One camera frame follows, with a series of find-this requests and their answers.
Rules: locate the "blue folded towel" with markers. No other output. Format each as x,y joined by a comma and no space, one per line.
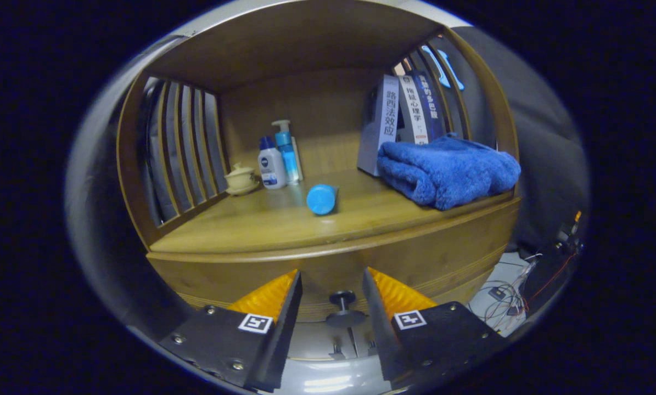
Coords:
448,170

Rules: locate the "white-spined book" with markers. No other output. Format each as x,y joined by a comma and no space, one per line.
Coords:
414,112

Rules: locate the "dark blue book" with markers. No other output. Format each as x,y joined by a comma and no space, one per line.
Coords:
431,104

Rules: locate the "white bottle with blue cap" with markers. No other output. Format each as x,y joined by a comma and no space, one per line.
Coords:
271,164

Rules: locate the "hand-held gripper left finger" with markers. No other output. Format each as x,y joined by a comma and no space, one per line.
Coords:
284,340

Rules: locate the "black equipment with orange part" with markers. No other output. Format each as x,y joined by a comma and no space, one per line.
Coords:
553,269

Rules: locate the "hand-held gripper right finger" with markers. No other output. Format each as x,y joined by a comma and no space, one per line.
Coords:
380,334

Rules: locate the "black round drawer knob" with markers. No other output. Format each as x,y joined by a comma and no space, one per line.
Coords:
343,310

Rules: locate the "wooden cabinet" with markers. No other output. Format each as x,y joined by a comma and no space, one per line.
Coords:
284,44

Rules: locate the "blue cleanser tube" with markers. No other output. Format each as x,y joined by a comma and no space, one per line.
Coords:
322,198

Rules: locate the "wooden countertop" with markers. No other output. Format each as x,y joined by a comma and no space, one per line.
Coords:
284,225

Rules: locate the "slim white tube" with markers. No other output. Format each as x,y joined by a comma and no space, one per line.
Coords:
298,159

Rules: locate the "cream lidded teacup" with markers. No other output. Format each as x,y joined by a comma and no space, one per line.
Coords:
241,178

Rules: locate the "wooden drawer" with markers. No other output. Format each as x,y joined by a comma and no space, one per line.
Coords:
328,269

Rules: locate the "grey book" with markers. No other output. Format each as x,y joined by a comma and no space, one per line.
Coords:
382,120

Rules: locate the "blue pump bottle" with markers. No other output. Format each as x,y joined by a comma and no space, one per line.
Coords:
286,151

